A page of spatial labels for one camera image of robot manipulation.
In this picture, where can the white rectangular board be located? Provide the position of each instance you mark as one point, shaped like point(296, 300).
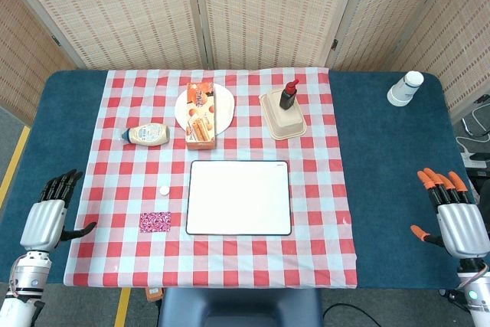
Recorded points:
point(239, 197)

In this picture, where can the red white checkered tablecloth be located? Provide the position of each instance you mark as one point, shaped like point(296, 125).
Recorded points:
point(317, 189)

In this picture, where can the left silver black-fingered robot hand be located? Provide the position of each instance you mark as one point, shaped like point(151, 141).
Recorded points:
point(44, 223)

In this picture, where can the white power strip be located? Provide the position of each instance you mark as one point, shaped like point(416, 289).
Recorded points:
point(474, 159)

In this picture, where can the dark blue seat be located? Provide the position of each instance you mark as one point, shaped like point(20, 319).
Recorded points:
point(241, 308)

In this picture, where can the beige upturned food container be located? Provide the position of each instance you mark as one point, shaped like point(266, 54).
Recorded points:
point(285, 122)

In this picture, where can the blue felt table cover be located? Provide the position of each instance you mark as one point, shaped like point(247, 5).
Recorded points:
point(390, 151)

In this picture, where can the woven folding screen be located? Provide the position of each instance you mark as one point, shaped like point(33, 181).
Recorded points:
point(134, 17)

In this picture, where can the pink patterned packet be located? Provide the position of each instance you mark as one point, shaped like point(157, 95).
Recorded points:
point(155, 222)

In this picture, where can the orange snack box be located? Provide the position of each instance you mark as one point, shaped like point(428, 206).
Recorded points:
point(200, 120)

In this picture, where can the white paper cup stack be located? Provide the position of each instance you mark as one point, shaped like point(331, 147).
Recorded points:
point(404, 89)

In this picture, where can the white plate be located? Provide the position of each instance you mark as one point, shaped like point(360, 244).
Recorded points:
point(224, 106)

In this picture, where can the mayonnaise squeeze bottle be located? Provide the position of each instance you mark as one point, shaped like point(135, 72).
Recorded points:
point(149, 135)

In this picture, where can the black red-capped sauce bottle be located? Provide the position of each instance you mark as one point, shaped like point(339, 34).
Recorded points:
point(287, 99)

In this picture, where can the black screen hinge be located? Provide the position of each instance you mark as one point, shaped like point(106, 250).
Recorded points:
point(334, 44)
point(56, 40)

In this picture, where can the right silver orange-tipped robot hand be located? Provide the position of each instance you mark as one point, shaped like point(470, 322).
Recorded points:
point(461, 231)

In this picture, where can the small orange device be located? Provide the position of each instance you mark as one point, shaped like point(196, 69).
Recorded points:
point(154, 293)

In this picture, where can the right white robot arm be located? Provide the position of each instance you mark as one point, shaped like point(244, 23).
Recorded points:
point(476, 296)

